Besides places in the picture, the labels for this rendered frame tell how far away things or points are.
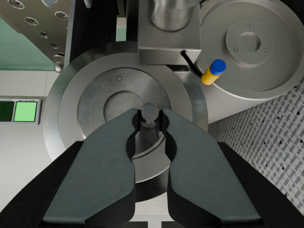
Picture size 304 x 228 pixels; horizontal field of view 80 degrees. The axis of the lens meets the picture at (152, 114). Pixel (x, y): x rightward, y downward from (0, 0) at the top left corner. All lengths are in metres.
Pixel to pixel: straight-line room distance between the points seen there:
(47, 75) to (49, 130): 3.25
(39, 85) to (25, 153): 2.89
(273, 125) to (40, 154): 0.51
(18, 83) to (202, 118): 3.51
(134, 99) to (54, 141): 0.08
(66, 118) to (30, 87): 3.32
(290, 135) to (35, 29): 0.49
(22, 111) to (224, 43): 0.51
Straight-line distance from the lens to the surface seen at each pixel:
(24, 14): 0.46
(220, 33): 0.22
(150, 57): 0.16
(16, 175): 0.59
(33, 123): 0.57
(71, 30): 0.22
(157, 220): 0.52
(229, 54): 0.20
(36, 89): 3.43
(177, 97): 0.16
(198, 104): 0.17
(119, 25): 0.65
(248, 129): 0.32
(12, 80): 3.68
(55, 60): 0.58
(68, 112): 0.17
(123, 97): 0.15
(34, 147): 0.57
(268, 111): 0.28
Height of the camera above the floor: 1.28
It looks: 11 degrees down
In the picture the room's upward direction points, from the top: 180 degrees counter-clockwise
